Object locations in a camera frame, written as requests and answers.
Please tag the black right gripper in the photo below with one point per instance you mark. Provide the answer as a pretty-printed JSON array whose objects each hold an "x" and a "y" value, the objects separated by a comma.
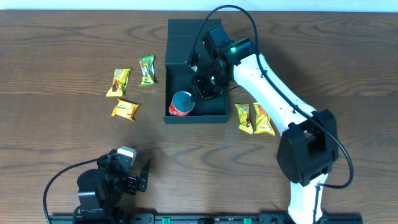
[{"x": 199, "y": 91}]

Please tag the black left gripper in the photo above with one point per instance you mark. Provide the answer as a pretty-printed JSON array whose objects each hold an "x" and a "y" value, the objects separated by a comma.
[{"x": 143, "y": 184}]

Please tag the red drink can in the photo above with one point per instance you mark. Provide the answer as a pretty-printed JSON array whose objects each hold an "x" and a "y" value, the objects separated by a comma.
[{"x": 181, "y": 104}]

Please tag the yellow Lemond biscuit packet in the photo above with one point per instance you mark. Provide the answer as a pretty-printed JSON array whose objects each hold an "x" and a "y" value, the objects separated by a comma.
[{"x": 125, "y": 109}]

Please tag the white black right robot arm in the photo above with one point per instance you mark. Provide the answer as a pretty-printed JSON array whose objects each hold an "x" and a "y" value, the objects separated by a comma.
[{"x": 308, "y": 146}]

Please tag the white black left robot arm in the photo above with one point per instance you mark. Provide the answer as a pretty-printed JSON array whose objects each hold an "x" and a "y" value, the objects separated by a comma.
[{"x": 101, "y": 189}]

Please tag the yellow snack packet near box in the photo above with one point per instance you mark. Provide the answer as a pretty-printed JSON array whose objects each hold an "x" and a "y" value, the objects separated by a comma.
[{"x": 244, "y": 119}]

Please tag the dark green open box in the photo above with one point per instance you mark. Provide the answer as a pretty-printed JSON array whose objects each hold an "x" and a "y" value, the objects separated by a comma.
[{"x": 178, "y": 75}]

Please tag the green pandan cake packet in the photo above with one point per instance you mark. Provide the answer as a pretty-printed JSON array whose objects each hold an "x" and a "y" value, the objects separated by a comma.
[{"x": 148, "y": 72}]

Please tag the yellow snack packet far right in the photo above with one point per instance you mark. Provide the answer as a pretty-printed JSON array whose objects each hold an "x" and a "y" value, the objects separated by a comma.
[{"x": 263, "y": 121}]

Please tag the yellow Apollo chocolate cake packet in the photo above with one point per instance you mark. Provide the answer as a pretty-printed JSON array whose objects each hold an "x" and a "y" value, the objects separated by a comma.
[{"x": 120, "y": 82}]

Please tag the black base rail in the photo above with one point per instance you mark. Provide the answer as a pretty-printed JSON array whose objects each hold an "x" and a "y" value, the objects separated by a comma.
[{"x": 262, "y": 218}]

